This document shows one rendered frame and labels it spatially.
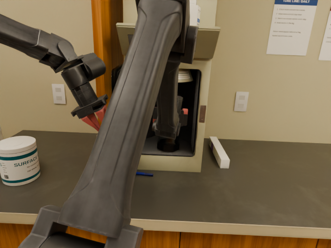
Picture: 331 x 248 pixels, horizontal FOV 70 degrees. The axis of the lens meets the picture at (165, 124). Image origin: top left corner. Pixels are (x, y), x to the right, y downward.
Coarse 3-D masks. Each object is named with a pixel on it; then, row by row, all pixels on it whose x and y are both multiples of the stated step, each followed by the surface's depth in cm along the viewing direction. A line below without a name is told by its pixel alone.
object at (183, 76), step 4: (180, 68) 91; (180, 72) 90; (184, 72) 91; (188, 72) 93; (180, 76) 90; (184, 76) 91; (188, 76) 93; (180, 80) 90; (184, 80) 91; (188, 80) 92; (192, 80) 95
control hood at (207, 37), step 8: (120, 24) 72; (128, 24) 72; (120, 32) 74; (128, 32) 74; (200, 32) 73; (208, 32) 73; (216, 32) 73; (120, 40) 77; (128, 40) 77; (200, 40) 76; (208, 40) 76; (216, 40) 75; (128, 48) 80; (200, 48) 79; (208, 48) 79; (200, 56) 82; (208, 56) 82
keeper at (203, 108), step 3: (201, 105) 91; (204, 105) 91; (201, 108) 91; (204, 108) 91; (201, 111) 92; (204, 111) 92; (201, 114) 92; (204, 114) 92; (201, 117) 92; (204, 117) 92; (201, 120) 93; (204, 120) 93
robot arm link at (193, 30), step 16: (192, 32) 40; (192, 48) 42; (176, 64) 45; (176, 80) 53; (160, 96) 56; (176, 96) 60; (160, 112) 63; (176, 112) 69; (160, 128) 71; (176, 128) 72
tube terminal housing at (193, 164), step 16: (128, 0) 80; (208, 0) 79; (128, 16) 82; (208, 16) 81; (192, 64) 86; (208, 64) 86; (208, 80) 88; (144, 160) 99; (160, 160) 99; (176, 160) 99; (192, 160) 99
